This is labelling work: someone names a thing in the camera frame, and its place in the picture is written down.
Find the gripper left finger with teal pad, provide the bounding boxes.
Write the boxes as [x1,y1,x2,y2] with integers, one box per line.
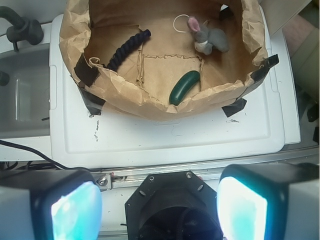
[0,169,102,240]

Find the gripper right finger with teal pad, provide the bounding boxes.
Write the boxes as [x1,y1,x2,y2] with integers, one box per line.
[216,163,320,240]

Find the green plastic pickle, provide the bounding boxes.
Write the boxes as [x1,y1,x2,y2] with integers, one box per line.
[169,70,200,106]

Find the white plastic lid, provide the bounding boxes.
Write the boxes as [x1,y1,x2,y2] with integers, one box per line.
[49,15,286,169]

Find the black tape piece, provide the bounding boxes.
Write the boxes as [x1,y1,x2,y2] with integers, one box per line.
[74,53,100,87]
[77,87,106,116]
[222,98,247,118]
[239,54,279,98]

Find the dark grey faucet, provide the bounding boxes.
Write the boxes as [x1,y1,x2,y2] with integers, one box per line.
[0,6,44,52]

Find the brown paper bag tray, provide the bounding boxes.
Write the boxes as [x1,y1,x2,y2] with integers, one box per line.
[59,0,270,121]

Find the grey plush bunny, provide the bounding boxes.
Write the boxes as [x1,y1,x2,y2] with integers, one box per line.
[187,16,230,56]

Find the white rubber band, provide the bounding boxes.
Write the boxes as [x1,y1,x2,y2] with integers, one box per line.
[172,14,189,34]

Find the black cable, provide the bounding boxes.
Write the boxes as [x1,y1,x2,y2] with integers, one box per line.
[0,139,66,171]

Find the aluminium rail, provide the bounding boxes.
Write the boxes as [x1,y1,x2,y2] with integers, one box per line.
[89,149,320,193]

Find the dark blue rope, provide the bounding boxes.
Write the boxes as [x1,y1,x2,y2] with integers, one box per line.
[106,28,152,72]

